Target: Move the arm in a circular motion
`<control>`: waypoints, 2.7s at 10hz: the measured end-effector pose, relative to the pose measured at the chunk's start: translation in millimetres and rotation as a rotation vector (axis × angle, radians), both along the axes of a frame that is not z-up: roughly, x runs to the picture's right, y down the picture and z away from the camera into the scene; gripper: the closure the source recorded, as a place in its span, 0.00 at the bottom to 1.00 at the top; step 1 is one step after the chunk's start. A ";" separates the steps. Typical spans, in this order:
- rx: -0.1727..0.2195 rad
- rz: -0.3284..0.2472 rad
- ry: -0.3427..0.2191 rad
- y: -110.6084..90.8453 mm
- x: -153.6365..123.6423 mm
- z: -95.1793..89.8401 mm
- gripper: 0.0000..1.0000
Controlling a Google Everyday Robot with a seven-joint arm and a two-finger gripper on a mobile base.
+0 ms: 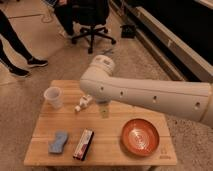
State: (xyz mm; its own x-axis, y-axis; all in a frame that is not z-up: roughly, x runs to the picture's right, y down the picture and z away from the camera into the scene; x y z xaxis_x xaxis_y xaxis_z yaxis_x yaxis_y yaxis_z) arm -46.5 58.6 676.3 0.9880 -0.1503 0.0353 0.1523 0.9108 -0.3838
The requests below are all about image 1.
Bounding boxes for black office chair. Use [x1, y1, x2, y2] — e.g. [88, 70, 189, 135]
[71, 0, 116, 54]

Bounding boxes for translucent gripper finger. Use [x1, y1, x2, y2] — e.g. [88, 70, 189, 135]
[99, 104, 109, 118]

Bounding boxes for seated person dark clothes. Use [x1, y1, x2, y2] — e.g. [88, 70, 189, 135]
[54, 0, 77, 37]

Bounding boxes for small black box on floor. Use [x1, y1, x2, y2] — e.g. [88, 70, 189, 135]
[121, 25, 136, 38]

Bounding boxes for orange ceramic bowl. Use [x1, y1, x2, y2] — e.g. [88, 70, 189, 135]
[121, 118, 160, 157]

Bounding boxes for small white bottle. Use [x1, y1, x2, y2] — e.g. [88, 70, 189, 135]
[75, 95, 93, 112]

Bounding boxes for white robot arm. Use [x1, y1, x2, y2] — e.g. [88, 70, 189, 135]
[80, 55, 213, 128]

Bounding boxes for blue sponge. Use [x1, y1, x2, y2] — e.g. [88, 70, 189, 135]
[48, 131, 69, 154]

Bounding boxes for standing person dark pants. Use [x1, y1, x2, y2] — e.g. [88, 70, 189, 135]
[0, 10, 48, 77]

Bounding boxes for red black rectangular box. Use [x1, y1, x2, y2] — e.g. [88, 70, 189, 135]
[73, 129, 94, 161]

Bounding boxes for translucent plastic cup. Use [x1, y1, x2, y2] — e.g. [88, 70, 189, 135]
[44, 87, 63, 109]

